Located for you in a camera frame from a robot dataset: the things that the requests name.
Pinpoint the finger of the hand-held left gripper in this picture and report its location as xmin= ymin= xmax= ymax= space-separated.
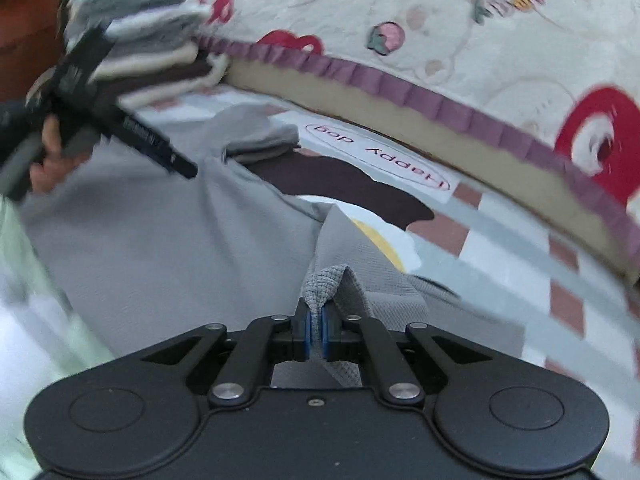
xmin=55 ymin=22 xmax=118 ymax=98
xmin=92 ymin=102 xmax=199 ymax=180

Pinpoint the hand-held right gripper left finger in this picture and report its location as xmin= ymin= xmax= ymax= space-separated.
xmin=140 ymin=298 xmax=311 ymax=408

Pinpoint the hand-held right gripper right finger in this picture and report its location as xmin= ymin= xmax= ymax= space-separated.
xmin=321 ymin=300 xmax=496 ymax=407

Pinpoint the grey knit garment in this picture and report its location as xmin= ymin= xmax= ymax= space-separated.
xmin=20 ymin=102 xmax=526 ymax=391

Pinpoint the stack of folded clothes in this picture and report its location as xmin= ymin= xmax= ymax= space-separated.
xmin=57 ymin=0 xmax=231 ymax=111

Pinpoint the person's left hand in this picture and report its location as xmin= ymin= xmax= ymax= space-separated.
xmin=29 ymin=110 xmax=98 ymax=193

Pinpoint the brown wooden furniture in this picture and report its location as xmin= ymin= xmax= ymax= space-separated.
xmin=0 ymin=0 xmax=68 ymax=106

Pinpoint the checked printed bed sheet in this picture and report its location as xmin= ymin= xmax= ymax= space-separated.
xmin=150 ymin=85 xmax=640 ymax=480

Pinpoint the light green cloth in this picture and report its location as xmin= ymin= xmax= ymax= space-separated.
xmin=0 ymin=200 xmax=118 ymax=480

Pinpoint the white printed quilt purple ruffle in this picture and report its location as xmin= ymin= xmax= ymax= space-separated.
xmin=192 ymin=0 xmax=640 ymax=281

